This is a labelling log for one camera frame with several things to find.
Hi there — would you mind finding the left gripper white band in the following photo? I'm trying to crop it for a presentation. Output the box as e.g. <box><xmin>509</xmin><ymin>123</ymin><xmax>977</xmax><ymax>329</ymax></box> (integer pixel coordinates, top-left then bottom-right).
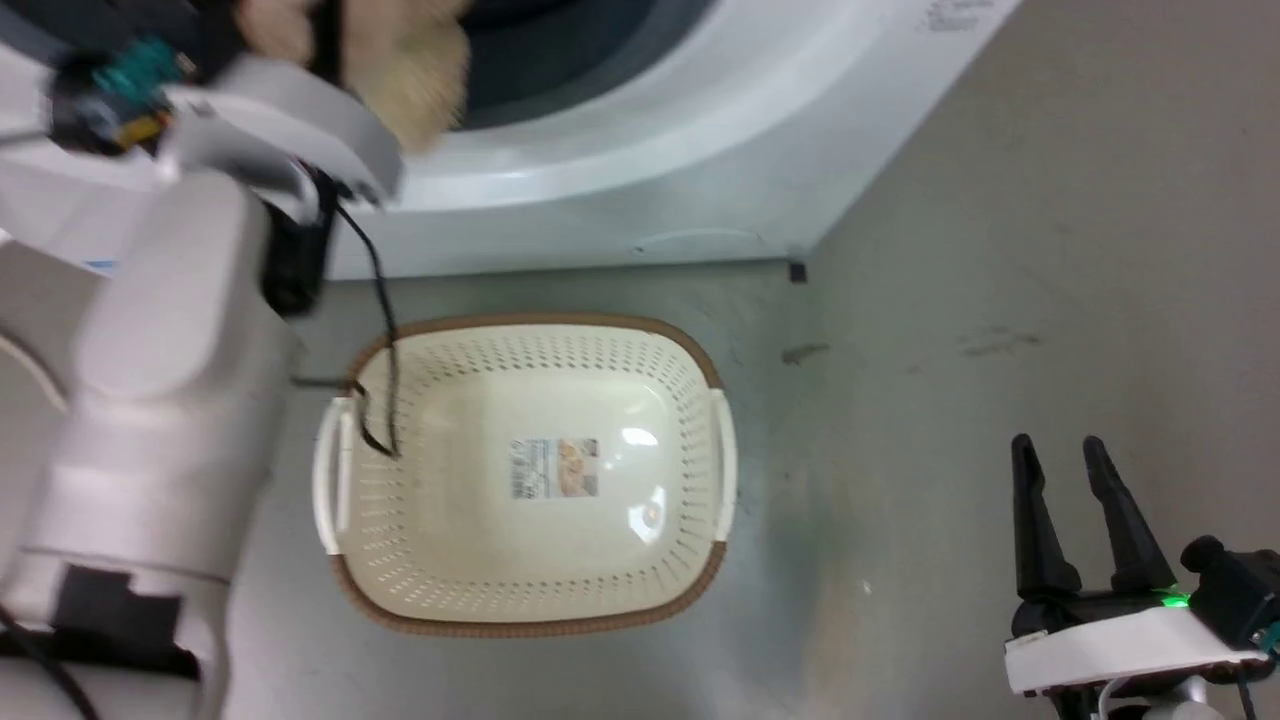
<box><xmin>158</xmin><ymin>0</ymin><xmax>404</xmax><ymax>223</ymax></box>

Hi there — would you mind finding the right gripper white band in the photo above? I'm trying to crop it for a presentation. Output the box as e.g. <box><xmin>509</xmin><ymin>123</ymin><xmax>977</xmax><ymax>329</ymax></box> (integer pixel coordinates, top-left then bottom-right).
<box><xmin>1003</xmin><ymin>433</ymin><xmax>1263</xmax><ymax>699</ymax></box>

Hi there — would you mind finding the beige plush toy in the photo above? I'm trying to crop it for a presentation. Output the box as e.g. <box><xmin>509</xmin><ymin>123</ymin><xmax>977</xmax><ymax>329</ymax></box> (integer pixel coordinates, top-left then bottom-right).
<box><xmin>238</xmin><ymin>0</ymin><xmax>473</xmax><ymax>156</ymax></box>

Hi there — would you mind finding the white washing machine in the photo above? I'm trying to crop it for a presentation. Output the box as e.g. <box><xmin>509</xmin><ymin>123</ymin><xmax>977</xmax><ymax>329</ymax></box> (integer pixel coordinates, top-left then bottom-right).
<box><xmin>0</xmin><ymin>0</ymin><xmax>1023</xmax><ymax>282</ymax></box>

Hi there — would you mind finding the cream perforated laundry basket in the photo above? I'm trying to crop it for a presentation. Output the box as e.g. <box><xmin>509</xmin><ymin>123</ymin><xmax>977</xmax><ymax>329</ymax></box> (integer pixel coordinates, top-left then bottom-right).
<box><xmin>312</xmin><ymin>313</ymin><xmax>740</xmax><ymax>639</ymax></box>

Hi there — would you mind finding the printed label sticker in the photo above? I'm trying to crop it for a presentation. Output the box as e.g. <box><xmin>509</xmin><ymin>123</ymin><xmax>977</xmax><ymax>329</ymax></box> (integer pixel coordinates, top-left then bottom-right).
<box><xmin>510</xmin><ymin>437</ymin><xmax>601</xmax><ymax>501</ymax></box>

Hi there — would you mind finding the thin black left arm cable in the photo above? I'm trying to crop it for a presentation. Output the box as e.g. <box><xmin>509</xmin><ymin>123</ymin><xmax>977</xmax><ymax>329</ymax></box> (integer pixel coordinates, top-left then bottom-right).
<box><xmin>292</xmin><ymin>172</ymin><xmax>404</xmax><ymax>462</ymax></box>

